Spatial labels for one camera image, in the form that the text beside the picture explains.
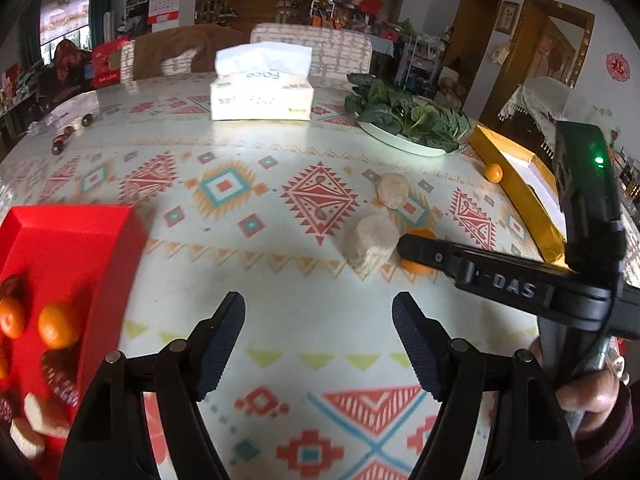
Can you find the white patterned chair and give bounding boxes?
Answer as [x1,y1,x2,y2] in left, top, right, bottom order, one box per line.
[250,23,373,80]

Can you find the red cardboard box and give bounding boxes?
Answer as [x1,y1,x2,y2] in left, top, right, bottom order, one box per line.
[0,204,150,480]

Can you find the dark red jujube large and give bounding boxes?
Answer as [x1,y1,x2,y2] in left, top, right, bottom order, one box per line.
[0,275,22,300]

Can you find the brown wooden chair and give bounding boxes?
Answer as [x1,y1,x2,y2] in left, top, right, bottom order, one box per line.
[120,24,246,82]

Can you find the orange tangerine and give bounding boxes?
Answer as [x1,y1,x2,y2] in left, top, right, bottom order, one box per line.
[37,302,80,350]
[0,296,26,339]
[400,228,436,276]
[484,162,503,184]

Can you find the white tissue box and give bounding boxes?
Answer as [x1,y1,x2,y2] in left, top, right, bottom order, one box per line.
[209,41,314,122]

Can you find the green leafy vegetables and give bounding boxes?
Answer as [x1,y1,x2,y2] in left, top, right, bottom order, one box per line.
[344,74,472,153]

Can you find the right hand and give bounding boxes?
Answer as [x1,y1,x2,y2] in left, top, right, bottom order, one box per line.
[555,358,620,440]

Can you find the white plate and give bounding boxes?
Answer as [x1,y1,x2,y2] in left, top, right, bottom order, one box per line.
[356,119,445,157]

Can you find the beige yam chunk back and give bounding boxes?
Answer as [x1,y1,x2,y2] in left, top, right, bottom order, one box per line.
[376,174,410,209]

